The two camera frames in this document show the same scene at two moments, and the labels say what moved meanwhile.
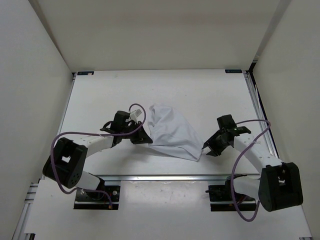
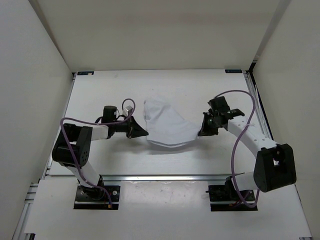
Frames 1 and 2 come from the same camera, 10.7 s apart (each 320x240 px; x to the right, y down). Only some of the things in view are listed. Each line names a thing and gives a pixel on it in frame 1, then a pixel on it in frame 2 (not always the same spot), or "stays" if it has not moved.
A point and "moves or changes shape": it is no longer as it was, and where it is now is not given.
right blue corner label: x=233 y=71 stays
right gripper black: x=215 y=151 -> x=205 y=130
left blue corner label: x=85 y=73 stays
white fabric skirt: x=170 y=135 moves or changes shape
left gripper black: x=141 y=137 -> x=133 y=129
